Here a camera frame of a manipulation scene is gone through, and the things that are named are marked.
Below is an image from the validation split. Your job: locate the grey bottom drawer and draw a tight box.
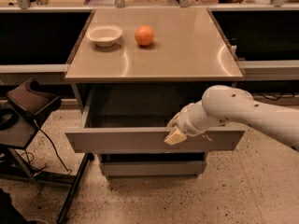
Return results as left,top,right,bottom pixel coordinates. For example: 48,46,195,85
98,153,206,176

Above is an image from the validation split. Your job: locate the grey drawer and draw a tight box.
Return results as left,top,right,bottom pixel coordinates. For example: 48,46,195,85
65,83,245,154
98,153,206,176

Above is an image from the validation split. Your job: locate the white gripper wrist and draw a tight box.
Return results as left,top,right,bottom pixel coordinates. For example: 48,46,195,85
164,105,202,146

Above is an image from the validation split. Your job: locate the black side stand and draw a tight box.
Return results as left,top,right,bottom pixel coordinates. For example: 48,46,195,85
1,109,89,224

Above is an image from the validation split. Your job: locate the dark headset device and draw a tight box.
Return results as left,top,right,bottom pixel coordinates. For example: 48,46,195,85
7,78,62,121

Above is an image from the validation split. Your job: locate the grey drawer cabinet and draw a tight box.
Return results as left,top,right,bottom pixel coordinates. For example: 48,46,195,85
64,7,245,181

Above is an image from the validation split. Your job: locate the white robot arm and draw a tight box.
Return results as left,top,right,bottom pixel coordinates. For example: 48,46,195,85
164,85,299,151

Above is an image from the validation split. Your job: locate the orange fruit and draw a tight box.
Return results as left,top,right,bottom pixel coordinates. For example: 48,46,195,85
135,25,154,47

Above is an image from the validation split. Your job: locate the white bowl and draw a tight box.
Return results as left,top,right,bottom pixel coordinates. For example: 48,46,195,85
86,25,122,48

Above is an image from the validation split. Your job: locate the grey top drawer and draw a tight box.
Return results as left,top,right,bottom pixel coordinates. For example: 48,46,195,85
65,83,245,154

